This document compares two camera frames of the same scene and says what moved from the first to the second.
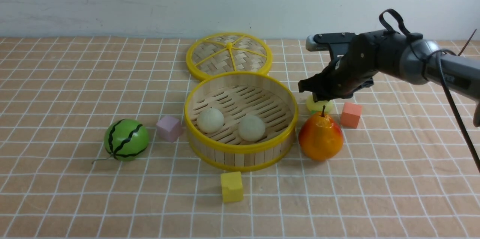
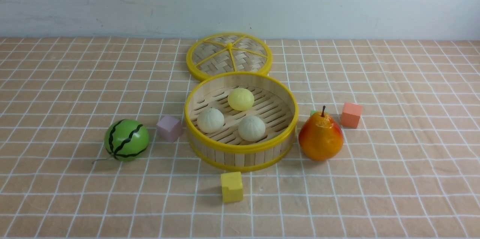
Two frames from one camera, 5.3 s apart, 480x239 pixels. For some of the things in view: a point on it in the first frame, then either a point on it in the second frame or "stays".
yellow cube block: [232, 187] stays
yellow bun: [317, 106] -> [240, 99]
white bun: [252, 128] stays
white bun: [210, 120] stays
